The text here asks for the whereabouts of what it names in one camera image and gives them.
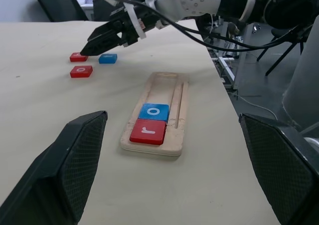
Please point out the red letter block o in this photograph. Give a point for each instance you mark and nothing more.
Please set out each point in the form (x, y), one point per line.
(81, 71)

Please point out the red letter block b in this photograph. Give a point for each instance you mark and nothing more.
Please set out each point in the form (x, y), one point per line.
(76, 58)

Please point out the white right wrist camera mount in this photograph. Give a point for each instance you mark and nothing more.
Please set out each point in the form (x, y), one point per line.
(133, 18)

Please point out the wooden letter tray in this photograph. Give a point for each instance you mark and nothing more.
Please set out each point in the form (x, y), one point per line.
(159, 135)

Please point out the blue letter block o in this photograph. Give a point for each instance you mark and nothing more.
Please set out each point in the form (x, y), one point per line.
(153, 111)

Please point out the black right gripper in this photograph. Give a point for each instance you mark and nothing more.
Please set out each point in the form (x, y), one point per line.
(125, 28)

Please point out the blue letter block t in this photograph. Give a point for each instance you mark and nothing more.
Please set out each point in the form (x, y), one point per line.
(107, 58)

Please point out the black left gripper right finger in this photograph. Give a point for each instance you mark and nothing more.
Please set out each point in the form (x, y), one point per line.
(281, 165)

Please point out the grey metal frame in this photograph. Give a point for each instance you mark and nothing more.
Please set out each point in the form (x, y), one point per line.
(229, 68)

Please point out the red letter block r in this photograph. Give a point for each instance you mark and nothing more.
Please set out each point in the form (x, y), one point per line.
(148, 131)

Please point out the black swivel chair with legs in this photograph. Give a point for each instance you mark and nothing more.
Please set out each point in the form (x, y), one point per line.
(279, 33)

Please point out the black office chair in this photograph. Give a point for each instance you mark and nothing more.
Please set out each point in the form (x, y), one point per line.
(62, 7)

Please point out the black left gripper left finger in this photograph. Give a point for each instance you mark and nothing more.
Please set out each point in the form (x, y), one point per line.
(57, 165)

